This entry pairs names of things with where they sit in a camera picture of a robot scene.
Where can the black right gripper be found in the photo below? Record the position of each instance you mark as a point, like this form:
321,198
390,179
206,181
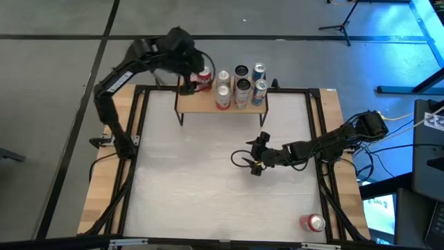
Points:
274,158

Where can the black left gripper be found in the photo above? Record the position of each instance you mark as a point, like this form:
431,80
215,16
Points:
190,66

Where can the white and red soda can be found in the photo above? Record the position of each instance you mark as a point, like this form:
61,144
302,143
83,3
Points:
223,99
223,75

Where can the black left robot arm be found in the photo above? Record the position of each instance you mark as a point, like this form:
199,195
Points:
118,81

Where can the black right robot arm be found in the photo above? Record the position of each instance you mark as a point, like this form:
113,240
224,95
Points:
329,142

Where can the blue silver Red Bull can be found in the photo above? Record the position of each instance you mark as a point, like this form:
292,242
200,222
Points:
259,92
258,70

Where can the black table clamp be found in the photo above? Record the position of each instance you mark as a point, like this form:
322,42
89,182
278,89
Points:
98,141

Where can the lit monitor screen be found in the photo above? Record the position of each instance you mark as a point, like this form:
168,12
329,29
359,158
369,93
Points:
379,213

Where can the black tripod stand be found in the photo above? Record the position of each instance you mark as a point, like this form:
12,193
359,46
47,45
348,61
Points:
341,27

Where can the printed marker tag paper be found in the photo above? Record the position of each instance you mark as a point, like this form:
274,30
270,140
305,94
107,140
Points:
435,121

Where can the grey chair leg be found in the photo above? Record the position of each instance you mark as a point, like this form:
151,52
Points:
10,154

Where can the dark keyboard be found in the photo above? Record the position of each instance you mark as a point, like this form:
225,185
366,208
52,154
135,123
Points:
437,225

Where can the wooden shelf with black frame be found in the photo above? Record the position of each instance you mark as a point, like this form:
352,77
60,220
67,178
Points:
194,104

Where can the black metal table frame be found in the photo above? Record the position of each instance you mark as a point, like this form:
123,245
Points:
291,90

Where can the silver mounting bracket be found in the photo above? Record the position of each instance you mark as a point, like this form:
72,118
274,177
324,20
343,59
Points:
128,242
320,246

